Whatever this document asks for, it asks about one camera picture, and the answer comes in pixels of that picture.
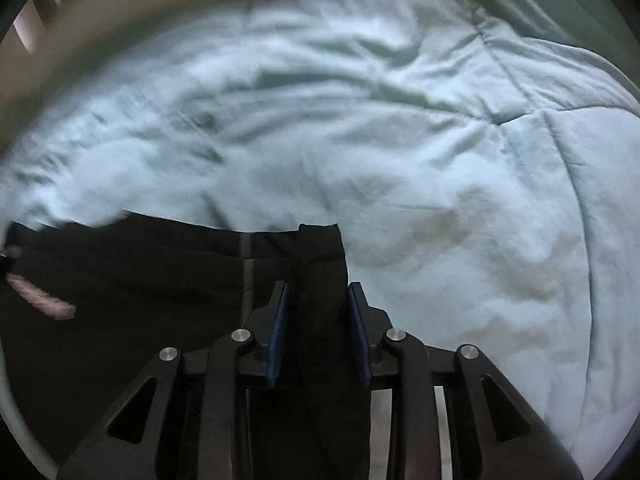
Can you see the light green pillow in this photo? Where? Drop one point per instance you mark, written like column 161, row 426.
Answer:
column 597, row 26

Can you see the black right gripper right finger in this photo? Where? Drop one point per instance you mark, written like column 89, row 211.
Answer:
column 376, row 363

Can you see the black pants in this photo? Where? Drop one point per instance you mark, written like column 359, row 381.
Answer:
column 84, row 309

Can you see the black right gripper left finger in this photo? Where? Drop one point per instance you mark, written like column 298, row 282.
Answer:
column 261, row 366

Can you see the light green quilted comforter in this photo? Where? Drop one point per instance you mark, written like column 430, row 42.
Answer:
column 486, row 184

